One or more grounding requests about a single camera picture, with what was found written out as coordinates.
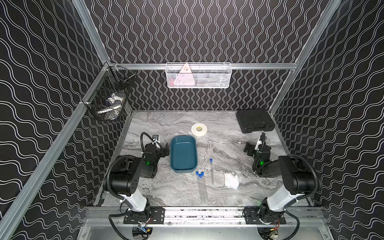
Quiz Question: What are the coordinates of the white wipe cloth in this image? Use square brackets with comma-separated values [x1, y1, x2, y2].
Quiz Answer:
[225, 173, 240, 190]

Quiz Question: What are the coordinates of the blue capped test tube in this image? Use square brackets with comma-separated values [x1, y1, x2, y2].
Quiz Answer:
[200, 172, 208, 203]
[210, 158, 215, 185]
[196, 171, 205, 203]

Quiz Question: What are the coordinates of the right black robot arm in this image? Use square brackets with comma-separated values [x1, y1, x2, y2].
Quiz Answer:
[244, 141, 322, 224]

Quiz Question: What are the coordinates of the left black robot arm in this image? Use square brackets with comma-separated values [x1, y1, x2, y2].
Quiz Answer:
[103, 143, 170, 224]

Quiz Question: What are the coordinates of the teal plastic tray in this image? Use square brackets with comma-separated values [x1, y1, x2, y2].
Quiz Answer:
[170, 135, 198, 174]

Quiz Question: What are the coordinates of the black plastic case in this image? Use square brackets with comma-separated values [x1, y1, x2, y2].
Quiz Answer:
[236, 109, 275, 134]

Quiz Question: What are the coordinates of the white tape roll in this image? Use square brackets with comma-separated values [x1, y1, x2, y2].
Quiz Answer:
[191, 123, 208, 137]

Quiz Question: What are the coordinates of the pink triangular card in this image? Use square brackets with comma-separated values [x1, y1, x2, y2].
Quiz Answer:
[174, 63, 196, 87]

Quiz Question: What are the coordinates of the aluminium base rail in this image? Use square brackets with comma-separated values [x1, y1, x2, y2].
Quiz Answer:
[83, 207, 325, 227]

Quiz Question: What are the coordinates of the black wire basket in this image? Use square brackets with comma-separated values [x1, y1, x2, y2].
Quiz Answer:
[86, 66, 138, 122]

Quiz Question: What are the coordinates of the clear wire basket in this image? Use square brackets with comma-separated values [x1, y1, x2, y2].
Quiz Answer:
[165, 62, 233, 89]

